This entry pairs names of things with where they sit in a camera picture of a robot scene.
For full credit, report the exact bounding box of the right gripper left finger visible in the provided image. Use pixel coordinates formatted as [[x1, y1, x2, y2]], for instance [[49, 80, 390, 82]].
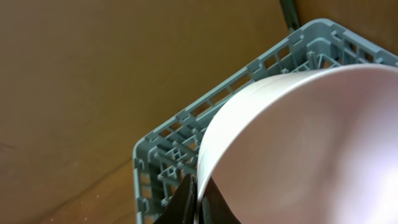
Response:
[[154, 174, 197, 224]]

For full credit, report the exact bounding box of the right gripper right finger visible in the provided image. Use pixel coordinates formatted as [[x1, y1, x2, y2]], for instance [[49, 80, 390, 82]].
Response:
[[201, 178, 241, 224]]

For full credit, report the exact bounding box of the small white bowl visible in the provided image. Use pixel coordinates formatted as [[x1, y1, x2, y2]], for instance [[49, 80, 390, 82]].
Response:
[[197, 64, 397, 223]]

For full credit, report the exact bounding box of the grey dishwasher rack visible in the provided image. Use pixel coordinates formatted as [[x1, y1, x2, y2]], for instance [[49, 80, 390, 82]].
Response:
[[132, 18, 397, 223]]

